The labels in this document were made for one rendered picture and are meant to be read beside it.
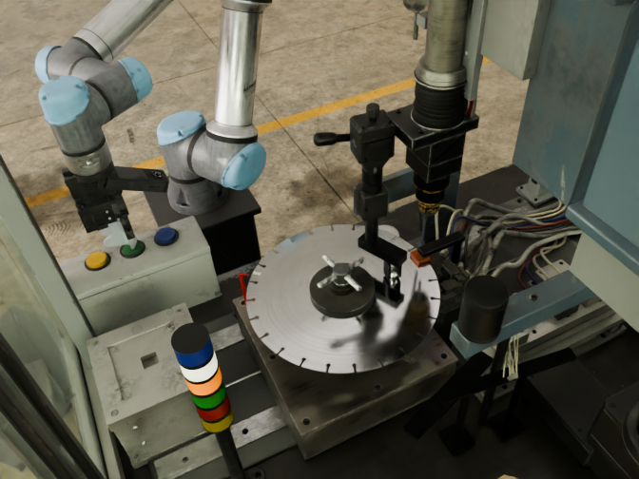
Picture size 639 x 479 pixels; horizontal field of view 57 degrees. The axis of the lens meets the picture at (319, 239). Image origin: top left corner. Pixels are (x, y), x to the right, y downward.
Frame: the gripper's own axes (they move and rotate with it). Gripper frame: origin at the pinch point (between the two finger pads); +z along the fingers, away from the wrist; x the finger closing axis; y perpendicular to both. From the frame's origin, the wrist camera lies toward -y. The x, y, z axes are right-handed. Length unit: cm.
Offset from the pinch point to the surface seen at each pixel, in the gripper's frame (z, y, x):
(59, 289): -9.4, 13.7, 15.9
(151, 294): 8.6, 0.5, 7.0
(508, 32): -48, -48, 43
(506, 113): 91, -194, -104
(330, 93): 91, -126, -169
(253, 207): 16.6, -29.7, -16.5
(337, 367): -4, -21, 47
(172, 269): 4.1, -4.9, 7.0
